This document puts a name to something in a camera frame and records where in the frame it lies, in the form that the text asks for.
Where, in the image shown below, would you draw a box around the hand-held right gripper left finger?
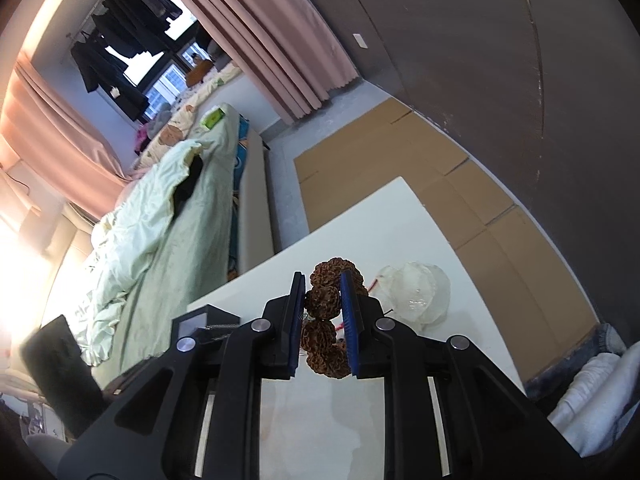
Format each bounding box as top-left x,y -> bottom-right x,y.
57,271 -> 307,480

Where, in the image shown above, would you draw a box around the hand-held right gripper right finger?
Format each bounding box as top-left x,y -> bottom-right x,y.
340,269 -> 586,480

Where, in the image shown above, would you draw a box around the brown bead bracelet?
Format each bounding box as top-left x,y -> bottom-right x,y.
300,257 -> 371,375

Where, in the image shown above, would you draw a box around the white translucent flower ornament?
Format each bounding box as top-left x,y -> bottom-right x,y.
372,261 -> 451,331

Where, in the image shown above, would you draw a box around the black jewelry box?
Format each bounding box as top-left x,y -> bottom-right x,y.
171,304 -> 242,348

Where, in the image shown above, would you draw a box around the bed with green sheet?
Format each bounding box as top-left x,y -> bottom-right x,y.
227,115 -> 251,281

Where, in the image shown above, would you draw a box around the black cloth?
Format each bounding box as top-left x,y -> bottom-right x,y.
172,156 -> 205,218

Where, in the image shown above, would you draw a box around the flattened brown cardboard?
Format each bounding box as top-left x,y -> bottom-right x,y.
294,96 -> 601,386

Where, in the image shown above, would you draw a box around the pale green quilt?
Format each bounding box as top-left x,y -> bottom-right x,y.
75,140 -> 203,366

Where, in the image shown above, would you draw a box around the green packet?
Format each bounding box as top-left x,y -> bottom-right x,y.
200,106 -> 227,130

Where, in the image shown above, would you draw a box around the bear print window mat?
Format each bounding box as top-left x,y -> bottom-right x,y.
132,60 -> 246,171

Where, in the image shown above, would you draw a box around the beige padded headboard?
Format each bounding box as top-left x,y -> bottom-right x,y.
40,205 -> 96,321

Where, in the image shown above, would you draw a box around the dark rounded object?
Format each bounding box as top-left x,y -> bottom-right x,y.
21,315 -> 108,436

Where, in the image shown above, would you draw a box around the brown plush toy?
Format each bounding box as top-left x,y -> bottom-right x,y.
185,60 -> 216,86

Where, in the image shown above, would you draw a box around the white cloth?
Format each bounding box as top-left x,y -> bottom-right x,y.
547,352 -> 631,456

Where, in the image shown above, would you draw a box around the pink curtain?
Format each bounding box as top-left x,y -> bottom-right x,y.
0,55 -> 128,211
142,0 -> 358,126

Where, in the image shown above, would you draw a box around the grey fuzzy cloth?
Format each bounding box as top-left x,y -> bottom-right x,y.
525,322 -> 628,401

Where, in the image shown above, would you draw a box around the dark hanging clothes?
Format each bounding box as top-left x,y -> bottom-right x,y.
70,0 -> 183,121

